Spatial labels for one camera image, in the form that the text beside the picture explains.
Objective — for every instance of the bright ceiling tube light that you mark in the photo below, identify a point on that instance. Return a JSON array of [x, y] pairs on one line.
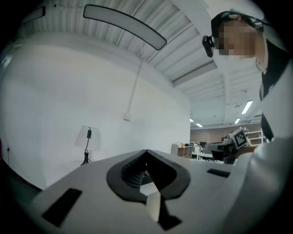
[[247, 107], [237, 120]]

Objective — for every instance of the unlit linear ceiling fixture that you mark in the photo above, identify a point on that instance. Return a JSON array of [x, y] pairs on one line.
[[194, 72]]

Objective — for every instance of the black head camera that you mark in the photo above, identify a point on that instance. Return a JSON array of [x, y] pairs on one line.
[[207, 44]]

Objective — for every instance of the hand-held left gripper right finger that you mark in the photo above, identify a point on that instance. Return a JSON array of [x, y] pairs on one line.
[[206, 187]]

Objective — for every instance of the long ceiling light panel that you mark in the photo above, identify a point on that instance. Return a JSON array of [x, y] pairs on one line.
[[128, 25]]

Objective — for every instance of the person's black cap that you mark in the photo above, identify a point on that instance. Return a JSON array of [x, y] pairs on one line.
[[217, 20]]

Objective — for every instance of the person's black and white jacket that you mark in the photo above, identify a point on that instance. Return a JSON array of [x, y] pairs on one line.
[[270, 182]]

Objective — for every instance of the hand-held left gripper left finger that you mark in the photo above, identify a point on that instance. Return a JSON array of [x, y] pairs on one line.
[[91, 182]]

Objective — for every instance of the person's head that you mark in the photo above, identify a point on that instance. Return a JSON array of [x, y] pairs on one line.
[[258, 45]]

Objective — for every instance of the white wall conduit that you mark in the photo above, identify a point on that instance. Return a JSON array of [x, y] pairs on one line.
[[136, 84]]

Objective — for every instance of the wooden cabinet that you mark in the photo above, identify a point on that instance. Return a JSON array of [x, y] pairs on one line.
[[184, 151]]

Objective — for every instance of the white table lamp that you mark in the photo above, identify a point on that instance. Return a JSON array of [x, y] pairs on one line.
[[88, 139]]

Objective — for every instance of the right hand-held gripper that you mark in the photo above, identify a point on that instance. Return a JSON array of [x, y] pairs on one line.
[[240, 138]]

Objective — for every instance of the person's right forearm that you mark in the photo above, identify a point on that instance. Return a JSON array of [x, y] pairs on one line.
[[248, 150]]

